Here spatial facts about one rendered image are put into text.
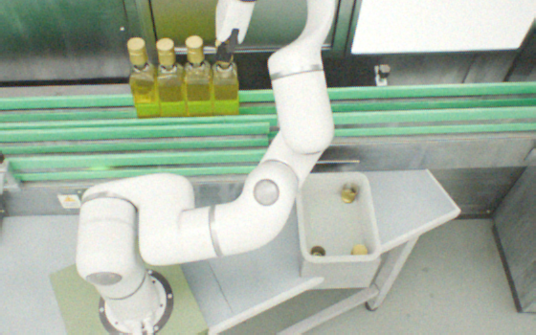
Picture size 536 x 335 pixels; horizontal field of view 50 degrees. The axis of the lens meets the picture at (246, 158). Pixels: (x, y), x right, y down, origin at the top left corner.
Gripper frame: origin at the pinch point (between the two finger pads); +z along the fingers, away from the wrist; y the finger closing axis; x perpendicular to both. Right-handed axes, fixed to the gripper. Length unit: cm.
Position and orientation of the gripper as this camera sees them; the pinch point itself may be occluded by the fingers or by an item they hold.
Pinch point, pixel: (223, 46)
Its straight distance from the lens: 117.0
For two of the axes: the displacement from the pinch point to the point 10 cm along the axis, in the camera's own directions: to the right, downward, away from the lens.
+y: 0.4, 8.3, -5.6
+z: -2.6, 5.5, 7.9
